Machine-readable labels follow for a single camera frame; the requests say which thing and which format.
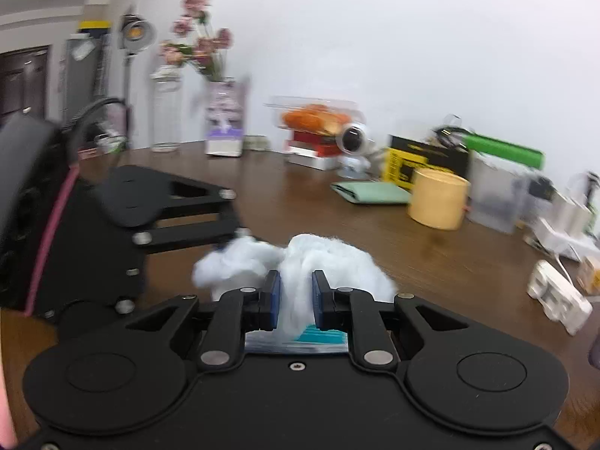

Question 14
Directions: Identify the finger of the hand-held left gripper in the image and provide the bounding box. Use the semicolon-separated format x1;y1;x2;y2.
133;171;252;255

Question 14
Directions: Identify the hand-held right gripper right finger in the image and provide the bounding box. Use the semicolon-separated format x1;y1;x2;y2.
311;269;470;371

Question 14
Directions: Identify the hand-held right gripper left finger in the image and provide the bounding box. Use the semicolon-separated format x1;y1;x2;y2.
124;270;283;371

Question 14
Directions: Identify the clear plastic container teal label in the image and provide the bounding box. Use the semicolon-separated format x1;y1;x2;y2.
244;322;350;355

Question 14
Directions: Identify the white cotton wad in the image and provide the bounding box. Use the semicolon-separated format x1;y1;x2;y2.
193;233;397;338

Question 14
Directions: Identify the clear food container orange bread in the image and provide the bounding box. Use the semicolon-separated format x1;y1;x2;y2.
264;96;367;140

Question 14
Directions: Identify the crumpled clear plastic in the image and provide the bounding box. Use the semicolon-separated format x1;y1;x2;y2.
77;133;130;161

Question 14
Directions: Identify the purple white carton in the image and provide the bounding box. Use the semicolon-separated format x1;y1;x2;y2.
204;77;249;157

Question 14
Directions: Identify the green folded cloth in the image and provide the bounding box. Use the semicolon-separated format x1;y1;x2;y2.
330;180;414;206

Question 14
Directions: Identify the tall clear glass jar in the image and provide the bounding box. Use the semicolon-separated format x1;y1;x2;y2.
149;67;184;153

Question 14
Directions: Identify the white flat box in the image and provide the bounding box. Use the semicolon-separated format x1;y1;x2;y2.
285;147;343;171

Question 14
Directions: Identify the red box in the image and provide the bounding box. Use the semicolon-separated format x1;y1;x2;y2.
292;130;343;157

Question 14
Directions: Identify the beige tape roll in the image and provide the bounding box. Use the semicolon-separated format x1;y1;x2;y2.
407;167;471;231

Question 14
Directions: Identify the black yellow box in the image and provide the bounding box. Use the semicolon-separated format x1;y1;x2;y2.
382;134;470;192

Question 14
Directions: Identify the grey cabinet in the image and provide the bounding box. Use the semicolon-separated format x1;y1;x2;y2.
63;33;111;123

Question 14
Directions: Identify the dark brown door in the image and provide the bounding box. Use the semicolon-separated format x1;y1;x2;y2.
0;45;52;128

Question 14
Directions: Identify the pink flower bouquet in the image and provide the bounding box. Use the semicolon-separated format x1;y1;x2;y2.
159;0;234;83

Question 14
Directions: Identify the clear plastic organizer box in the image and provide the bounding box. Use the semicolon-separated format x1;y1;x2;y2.
466;152;555;236

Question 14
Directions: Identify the studio lamp on stand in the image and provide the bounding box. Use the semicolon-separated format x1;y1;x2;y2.
117;6;157;151

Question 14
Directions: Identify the white power strip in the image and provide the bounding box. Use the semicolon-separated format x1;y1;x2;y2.
527;259;594;337

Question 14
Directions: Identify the green flat case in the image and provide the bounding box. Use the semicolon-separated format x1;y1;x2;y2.
462;133;546;171

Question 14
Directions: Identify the black plug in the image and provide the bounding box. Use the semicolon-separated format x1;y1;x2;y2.
527;175;555;203

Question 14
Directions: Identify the white charger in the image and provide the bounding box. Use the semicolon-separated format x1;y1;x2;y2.
553;191;593;238

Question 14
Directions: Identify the yellow white adapter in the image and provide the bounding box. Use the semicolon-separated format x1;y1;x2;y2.
576;255;600;294

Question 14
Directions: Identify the black looped cable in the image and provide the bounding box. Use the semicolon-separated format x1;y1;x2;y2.
61;97;135;151

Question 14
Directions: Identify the small white camera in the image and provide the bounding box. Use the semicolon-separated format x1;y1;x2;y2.
336;121;376;180

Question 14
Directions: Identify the black cord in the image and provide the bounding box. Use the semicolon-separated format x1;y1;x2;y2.
431;114;474;151

